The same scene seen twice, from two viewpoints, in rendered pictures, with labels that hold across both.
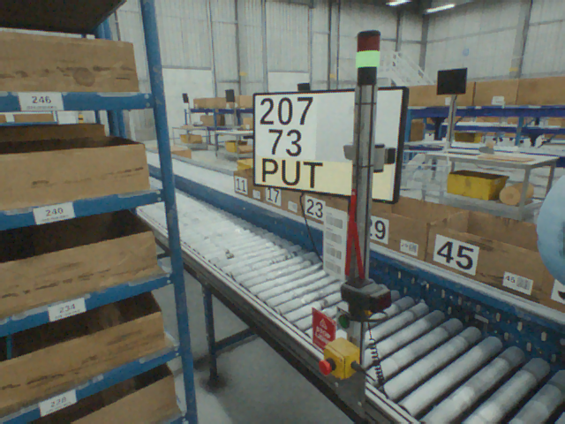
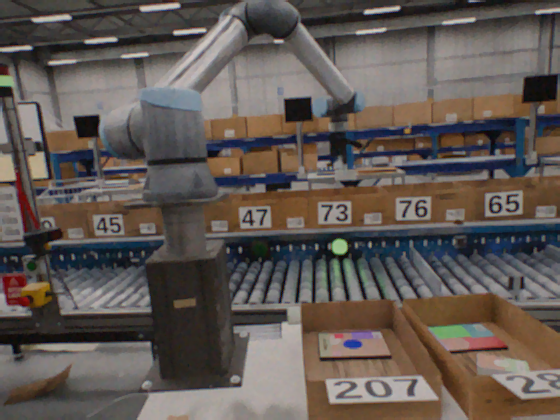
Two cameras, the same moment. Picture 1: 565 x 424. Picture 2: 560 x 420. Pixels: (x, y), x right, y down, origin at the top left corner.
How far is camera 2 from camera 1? 80 cm
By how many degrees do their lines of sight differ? 47
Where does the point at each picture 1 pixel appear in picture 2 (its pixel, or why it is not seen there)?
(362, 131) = (12, 127)
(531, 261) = (150, 212)
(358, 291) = (37, 232)
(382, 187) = (38, 170)
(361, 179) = (20, 160)
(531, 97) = not seen: hidden behind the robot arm
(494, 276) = (135, 230)
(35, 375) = not seen: outside the picture
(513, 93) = not seen: hidden behind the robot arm
